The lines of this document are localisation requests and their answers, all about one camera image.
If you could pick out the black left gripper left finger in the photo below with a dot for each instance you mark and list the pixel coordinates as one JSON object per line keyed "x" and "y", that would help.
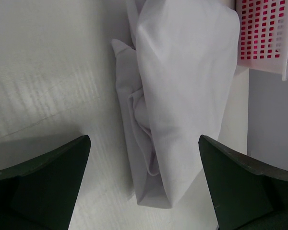
{"x": 40, "y": 193}

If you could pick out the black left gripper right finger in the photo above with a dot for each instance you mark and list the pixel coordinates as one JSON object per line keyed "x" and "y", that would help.
{"x": 247, "y": 194}

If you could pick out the white plastic basket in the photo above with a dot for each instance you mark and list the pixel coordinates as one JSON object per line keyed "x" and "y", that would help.
{"x": 274, "y": 65}

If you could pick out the white t shirt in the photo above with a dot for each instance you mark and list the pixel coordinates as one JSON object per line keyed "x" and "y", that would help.
{"x": 173, "y": 85}

